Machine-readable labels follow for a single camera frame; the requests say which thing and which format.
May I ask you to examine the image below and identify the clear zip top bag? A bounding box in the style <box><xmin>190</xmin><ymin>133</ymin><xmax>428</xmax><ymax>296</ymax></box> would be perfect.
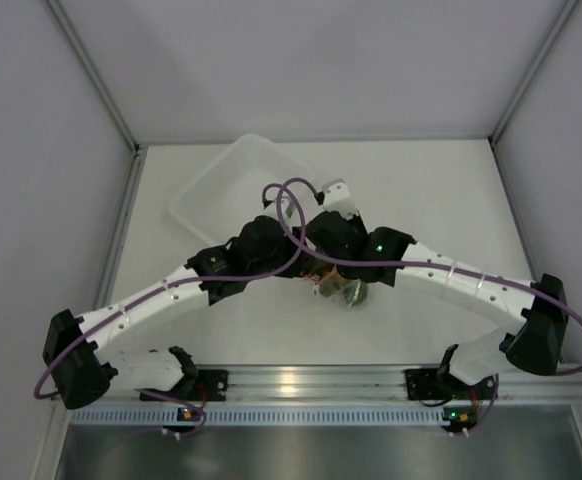
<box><xmin>304</xmin><ymin>264</ymin><xmax>369</xmax><ymax>307</ymax></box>

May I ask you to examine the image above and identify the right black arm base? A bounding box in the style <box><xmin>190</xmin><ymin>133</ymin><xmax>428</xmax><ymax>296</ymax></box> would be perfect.
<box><xmin>404</xmin><ymin>368</ymin><xmax>452</xmax><ymax>407</ymax></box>

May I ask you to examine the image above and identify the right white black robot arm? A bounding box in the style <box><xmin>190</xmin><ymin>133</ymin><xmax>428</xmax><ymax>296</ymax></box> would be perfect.
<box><xmin>307</xmin><ymin>212</ymin><xmax>568</xmax><ymax>397</ymax></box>

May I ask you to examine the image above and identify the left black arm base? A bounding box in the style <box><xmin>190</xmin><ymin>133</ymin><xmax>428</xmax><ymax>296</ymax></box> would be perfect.
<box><xmin>188</xmin><ymin>368</ymin><xmax>229</xmax><ymax>402</ymax></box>

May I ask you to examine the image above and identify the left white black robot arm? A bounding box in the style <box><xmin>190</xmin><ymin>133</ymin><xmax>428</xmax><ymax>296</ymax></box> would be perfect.
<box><xmin>43</xmin><ymin>215</ymin><xmax>306</xmax><ymax>410</ymax></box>

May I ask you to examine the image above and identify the white plastic mesh basket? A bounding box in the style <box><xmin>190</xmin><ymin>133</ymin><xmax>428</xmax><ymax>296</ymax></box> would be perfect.
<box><xmin>168</xmin><ymin>134</ymin><xmax>317</xmax><ymax>246</ymax></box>

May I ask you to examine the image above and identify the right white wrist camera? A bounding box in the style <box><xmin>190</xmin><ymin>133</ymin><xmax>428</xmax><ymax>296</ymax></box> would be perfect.
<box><xmin>322</xmin><ymin>179</ymin><xmax>360</xmax><ymax>220</ymax></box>

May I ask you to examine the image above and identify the aluminium mounting rail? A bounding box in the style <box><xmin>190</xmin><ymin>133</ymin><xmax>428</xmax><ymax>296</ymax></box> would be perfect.
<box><xmin>200</xmin><ymin>365</ymin><xmax>582</xmax><ymax>404</ymax></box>

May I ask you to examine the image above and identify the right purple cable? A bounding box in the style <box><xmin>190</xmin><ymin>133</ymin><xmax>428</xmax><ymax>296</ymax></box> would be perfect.
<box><xmin>281</xmin><ymin>175</ymin><xmax>582</xmax><ymax>376</ymax></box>

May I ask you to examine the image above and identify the white slotted cable duct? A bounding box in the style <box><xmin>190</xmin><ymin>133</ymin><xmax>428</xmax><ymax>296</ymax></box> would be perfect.
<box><xmin>71</xmin><ymin>404</ymin><xmax>451</xmax><ymax>427</ymax></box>

